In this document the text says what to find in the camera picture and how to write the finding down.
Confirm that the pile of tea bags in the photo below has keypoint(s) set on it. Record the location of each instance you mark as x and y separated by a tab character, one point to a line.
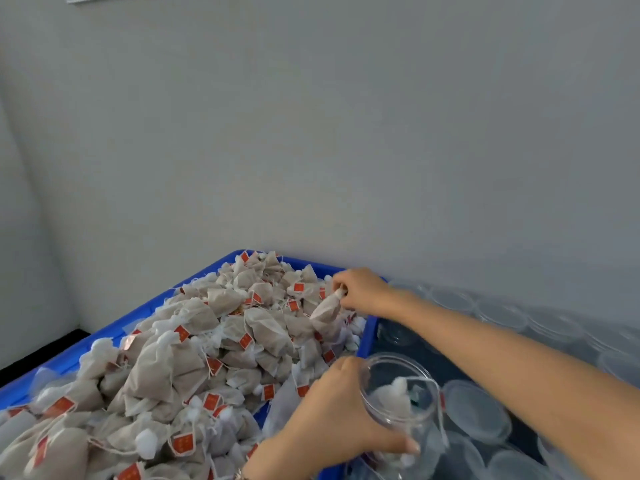
150	375

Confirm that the person's right hand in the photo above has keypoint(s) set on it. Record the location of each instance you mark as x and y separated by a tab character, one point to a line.
365	290

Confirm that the person's left hand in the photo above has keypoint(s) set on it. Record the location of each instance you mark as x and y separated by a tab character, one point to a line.
325	425

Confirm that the group of lidded jars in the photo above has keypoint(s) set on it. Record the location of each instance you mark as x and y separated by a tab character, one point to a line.
540	325

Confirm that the clear jar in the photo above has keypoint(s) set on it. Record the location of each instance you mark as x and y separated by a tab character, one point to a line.
415	370

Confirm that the person's right forearm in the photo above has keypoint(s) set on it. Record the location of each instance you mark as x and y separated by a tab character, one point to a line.
530	375

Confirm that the white mesh tea bag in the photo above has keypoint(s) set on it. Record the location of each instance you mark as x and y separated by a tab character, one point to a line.
395	400
325	313

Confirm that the blue plastic tray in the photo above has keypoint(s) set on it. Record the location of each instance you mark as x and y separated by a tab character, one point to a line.
90	340

